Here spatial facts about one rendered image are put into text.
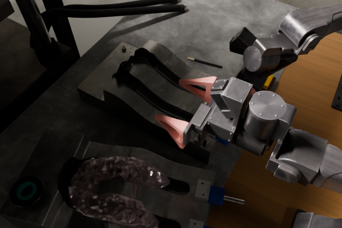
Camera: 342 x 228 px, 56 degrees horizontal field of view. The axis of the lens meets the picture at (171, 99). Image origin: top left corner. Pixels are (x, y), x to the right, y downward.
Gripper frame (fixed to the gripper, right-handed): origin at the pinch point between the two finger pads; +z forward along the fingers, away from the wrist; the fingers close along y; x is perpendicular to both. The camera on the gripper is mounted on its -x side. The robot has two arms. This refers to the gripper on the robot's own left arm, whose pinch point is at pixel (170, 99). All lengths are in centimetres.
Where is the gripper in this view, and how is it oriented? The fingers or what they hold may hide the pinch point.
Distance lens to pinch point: 63.2
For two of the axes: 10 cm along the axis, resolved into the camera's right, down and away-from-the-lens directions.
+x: 0.2, 6.0, 8.0
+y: -4.9, 7.0, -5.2
